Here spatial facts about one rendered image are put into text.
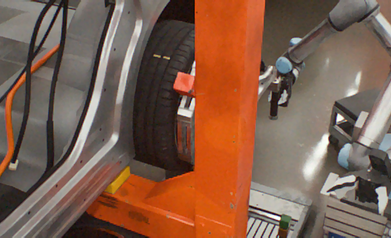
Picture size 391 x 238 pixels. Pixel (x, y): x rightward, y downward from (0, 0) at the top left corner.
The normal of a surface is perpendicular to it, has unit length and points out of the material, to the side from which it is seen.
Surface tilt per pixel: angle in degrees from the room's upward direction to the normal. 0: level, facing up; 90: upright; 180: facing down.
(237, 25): 90
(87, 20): 40
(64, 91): 6
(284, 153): 0
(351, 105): 0
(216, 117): 90
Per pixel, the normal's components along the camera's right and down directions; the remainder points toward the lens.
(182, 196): -0.43, 0.52
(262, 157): 0.00, -0.82
